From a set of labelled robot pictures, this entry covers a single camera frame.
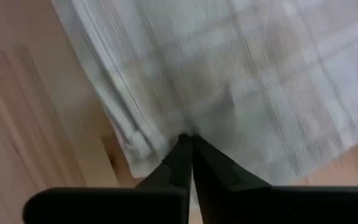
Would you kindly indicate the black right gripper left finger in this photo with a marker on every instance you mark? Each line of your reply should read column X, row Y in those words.
column 120, row 205

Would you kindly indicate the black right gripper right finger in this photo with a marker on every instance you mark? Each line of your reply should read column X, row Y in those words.
column 275, row 205

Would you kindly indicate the off-white towel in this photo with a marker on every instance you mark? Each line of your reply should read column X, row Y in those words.
column 228, row 77

